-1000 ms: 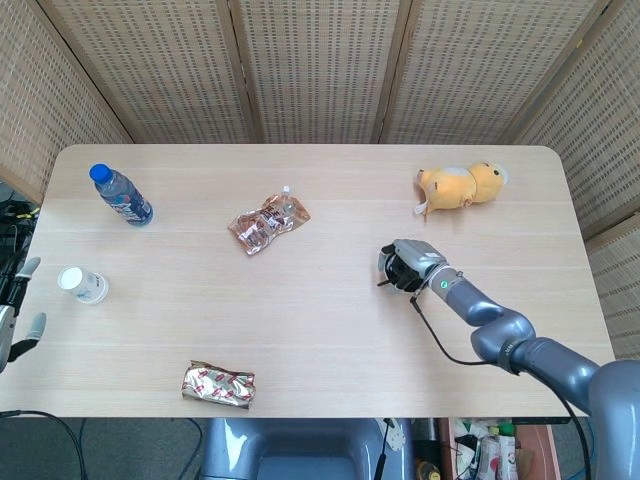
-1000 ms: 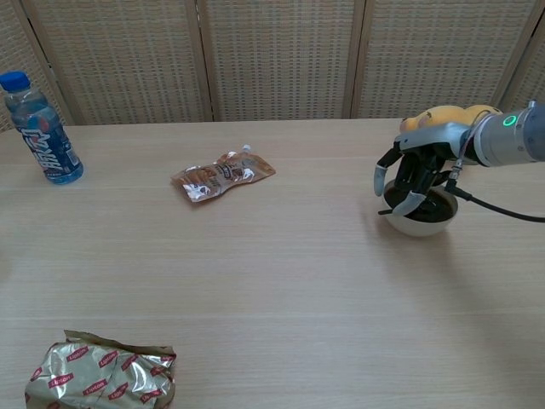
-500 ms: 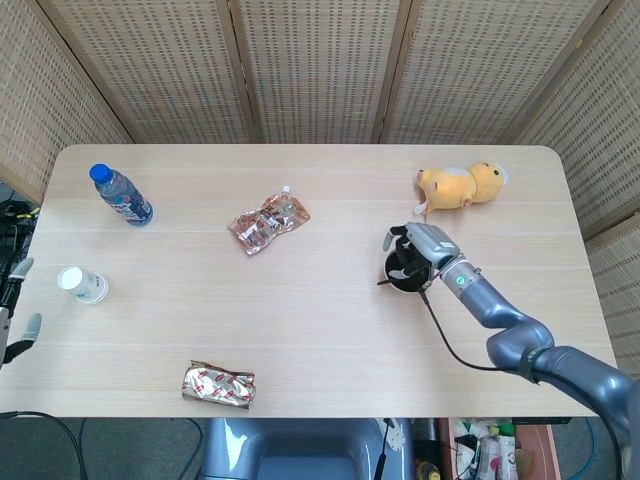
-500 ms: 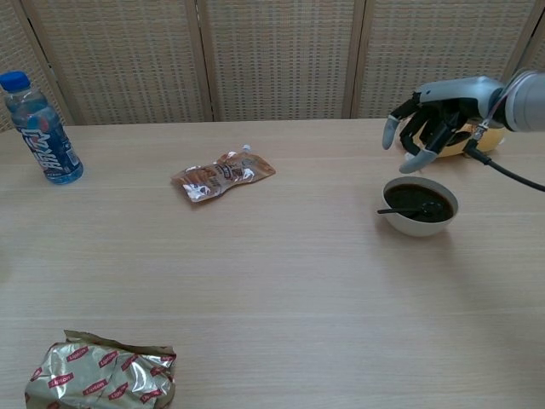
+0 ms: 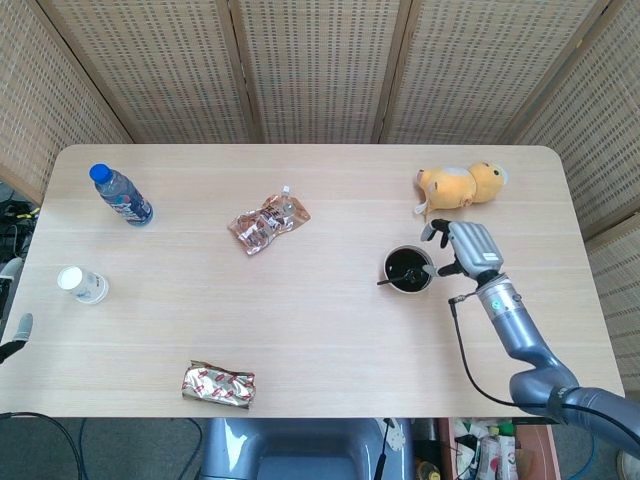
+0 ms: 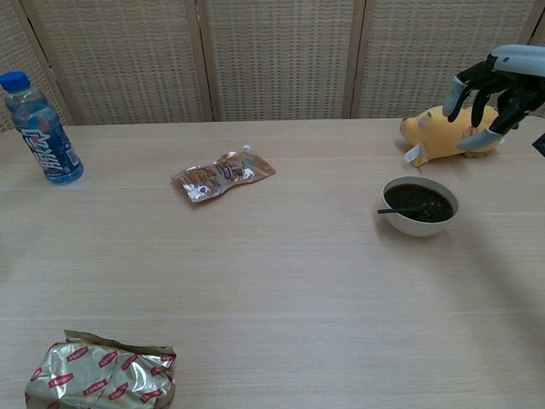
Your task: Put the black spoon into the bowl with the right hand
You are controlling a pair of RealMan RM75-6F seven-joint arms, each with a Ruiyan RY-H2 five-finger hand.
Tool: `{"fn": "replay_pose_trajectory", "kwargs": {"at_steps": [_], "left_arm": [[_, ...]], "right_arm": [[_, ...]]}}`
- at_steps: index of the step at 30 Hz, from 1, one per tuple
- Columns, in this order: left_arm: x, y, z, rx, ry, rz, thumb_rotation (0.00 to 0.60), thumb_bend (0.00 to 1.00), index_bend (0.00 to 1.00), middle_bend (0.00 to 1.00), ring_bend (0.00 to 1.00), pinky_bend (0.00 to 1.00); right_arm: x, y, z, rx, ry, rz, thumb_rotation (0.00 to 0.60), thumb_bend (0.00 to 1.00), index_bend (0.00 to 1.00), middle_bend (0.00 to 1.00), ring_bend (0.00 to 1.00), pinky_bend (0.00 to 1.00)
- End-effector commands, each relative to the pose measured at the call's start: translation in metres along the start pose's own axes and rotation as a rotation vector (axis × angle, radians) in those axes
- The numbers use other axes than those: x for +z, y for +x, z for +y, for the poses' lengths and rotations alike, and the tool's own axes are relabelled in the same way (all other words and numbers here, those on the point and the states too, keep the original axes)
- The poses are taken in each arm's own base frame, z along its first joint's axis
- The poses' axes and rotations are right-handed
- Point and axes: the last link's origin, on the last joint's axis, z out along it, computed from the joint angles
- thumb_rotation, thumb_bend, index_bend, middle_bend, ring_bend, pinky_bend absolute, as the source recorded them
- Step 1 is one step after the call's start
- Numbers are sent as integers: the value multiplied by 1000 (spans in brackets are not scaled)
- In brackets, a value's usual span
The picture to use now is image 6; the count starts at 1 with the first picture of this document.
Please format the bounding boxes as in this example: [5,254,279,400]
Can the woven rattan screen panel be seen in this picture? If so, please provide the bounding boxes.
[351,0,542,120]
[16,0,214,127]
[198,0,367,123]
[517,0,545,48]
[0,0,72,133]

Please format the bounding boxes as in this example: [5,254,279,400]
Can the silver Lipton foil bag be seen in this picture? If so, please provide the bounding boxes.
[23,329,178,409]

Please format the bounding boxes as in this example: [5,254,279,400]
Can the black plastic spoon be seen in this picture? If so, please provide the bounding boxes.
[376,202,444,218]

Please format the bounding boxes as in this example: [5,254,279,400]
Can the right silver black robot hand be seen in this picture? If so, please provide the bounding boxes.
[441,43,545,151]

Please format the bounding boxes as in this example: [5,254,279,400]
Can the yellow plush bear toy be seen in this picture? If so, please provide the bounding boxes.
[399,105,506,168]

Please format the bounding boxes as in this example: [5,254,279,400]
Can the blue sports drink bottle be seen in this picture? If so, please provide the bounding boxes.
[0,71,84,187]

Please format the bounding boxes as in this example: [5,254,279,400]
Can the white cup with dark liquid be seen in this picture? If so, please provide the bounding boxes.
[381,176,460,238]

